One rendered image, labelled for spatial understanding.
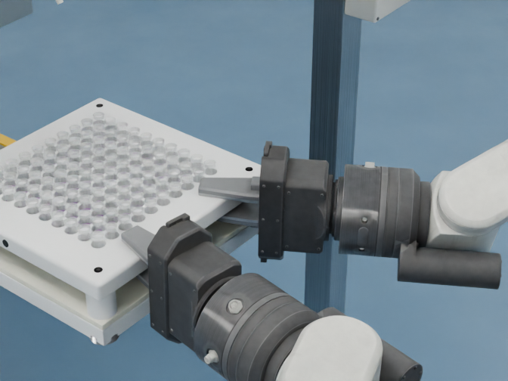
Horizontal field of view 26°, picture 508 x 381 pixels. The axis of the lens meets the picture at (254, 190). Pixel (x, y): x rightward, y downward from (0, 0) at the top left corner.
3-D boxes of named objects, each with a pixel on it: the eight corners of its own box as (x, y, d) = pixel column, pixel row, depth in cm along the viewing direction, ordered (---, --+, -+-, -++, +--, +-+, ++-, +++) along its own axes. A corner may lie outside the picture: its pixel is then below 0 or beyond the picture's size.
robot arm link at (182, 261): (125, 242, 92) (221, 311, 85) (210, 197, 98) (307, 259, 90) (131, 353, 99) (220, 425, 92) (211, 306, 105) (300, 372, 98)
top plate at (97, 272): (-76, 206, 109) (-79, 189, 108) (100, 111, 125) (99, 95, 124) (99, 304, 96) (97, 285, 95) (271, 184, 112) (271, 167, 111)
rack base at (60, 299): (-67, 246, 112) (-71, 227, 111) (104, 149, 128) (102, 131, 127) (103, 346, 99) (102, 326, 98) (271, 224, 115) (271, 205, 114)
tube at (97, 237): (94, 300, 104) (87, 235, 100) (103, 293, 105) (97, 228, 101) (103, 305, 103) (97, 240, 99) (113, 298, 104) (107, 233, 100)
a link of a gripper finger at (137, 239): (143, 228, 102) (186, 258, 99) (115, 242, 101) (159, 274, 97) (142, 214, 101) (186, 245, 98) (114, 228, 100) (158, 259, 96)
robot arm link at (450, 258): (387, 150, 105) (508, 159, 104) (380, 196, 115) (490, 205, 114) (381, 261, 100) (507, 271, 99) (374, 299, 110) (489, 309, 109)
